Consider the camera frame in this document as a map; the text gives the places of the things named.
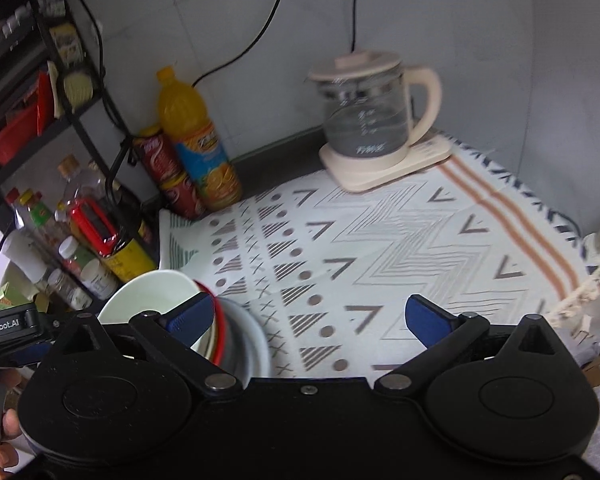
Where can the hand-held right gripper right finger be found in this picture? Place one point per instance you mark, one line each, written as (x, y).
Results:
(427, 322)

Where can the black metal rack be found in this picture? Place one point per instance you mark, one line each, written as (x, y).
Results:
(87, 105)

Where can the patterned tablecloth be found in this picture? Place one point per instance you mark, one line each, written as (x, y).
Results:
(380, 250)

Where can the cream kettle base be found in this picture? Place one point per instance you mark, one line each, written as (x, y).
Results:
(375, 172)

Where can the red snack packet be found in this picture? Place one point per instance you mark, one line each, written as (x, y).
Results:
(22, 125)

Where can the small white lidded jar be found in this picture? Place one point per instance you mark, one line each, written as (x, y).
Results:
(70, 290)

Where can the green carton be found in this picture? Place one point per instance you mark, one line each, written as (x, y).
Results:
(10, 297)

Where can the clear bottle with cork cap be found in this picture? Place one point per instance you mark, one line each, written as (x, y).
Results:
(80, 180)

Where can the dark bottle with yellow label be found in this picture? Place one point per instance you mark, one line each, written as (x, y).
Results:
(130, 255)

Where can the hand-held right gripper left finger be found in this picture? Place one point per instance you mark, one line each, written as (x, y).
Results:
(190, 315)

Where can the red lidded container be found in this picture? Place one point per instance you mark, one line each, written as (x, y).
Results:
(94, 225)

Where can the orange juice bottle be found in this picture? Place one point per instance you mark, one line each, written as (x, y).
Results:
(200, 150)

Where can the pale green bowl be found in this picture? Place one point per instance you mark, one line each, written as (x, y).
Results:
(145, 295)

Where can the red drink can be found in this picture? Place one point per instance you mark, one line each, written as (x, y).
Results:
(182, 197)
(155, 157)

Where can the person's left hand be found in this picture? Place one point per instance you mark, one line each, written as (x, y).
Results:
(10, 425)

